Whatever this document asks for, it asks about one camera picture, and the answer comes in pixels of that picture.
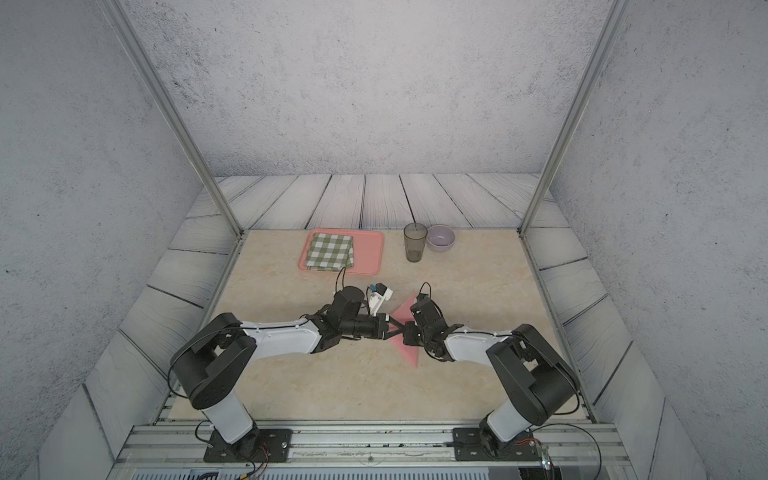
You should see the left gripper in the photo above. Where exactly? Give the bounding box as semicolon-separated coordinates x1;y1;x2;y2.
339;313;407;340

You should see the pink square paper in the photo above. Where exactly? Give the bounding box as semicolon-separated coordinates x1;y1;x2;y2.
390;293;419;368

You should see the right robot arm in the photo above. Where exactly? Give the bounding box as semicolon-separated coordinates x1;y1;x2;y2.
403;294;580;458

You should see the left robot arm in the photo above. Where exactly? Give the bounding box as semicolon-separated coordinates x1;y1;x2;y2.
168;283;393;446

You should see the pink plastic tray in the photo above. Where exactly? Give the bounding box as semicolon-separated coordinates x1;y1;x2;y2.
298;228;384;276

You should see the translucent grey plastic cup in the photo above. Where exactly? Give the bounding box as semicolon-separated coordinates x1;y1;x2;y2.
403;222;428;263

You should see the small lavender bowl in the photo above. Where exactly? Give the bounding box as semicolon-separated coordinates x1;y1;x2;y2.
426;225;456;252

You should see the green checkered cloth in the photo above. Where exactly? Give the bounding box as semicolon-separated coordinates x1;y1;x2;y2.
304;233;354;271

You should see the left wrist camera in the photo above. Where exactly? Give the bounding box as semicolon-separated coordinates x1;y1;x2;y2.
366;283;393;316

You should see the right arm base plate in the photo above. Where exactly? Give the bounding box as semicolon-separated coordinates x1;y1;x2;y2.
449;427;541;462

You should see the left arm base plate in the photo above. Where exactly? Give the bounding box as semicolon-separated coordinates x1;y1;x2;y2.
203;428;293;465

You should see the aluminium front rail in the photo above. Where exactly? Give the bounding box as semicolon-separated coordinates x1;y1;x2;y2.
109;421;636;479

